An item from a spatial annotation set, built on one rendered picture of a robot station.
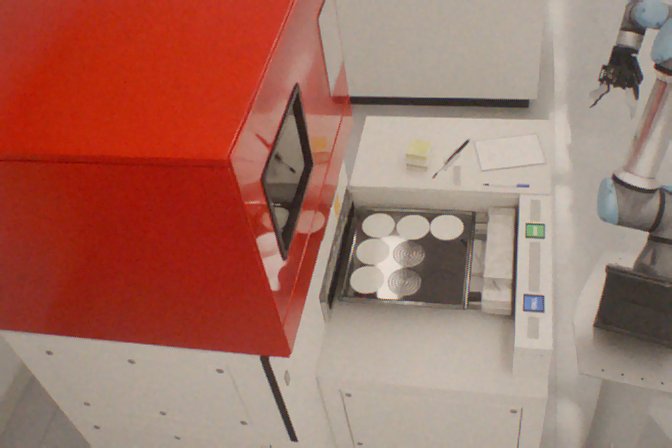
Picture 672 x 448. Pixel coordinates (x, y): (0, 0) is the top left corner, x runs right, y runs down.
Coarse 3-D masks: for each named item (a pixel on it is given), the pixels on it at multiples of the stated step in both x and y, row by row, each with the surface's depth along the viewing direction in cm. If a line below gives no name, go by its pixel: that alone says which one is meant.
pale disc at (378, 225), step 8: (368, 216) 235; (376, 216) 235; (384, 216) 235; (368, 224) 233; (376, 224) 233; (384, 224) 232; (392, 224) 232; (368, 232) 231; (376, 232) 230; (384, 232) 230
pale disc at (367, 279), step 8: (360, 272) 220; (368, 272) 220; (376, 272) 220; (352, 280) 219; (360, 280) 218; (368, 280) 218; (376, 280) 218; (360, 288) 216; (368, 288) 216; (376, 288) 216
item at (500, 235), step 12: (492, 228) 228; (504, 228) 227; (492, 240) 225; (504, 240) 224; (492, 252) 222; (504, 252) 221; (492, 264) 219; (504, 264) 218; (492, 288) 213; (504, 288) 212; (492, 312) 209; (504, 312) 208
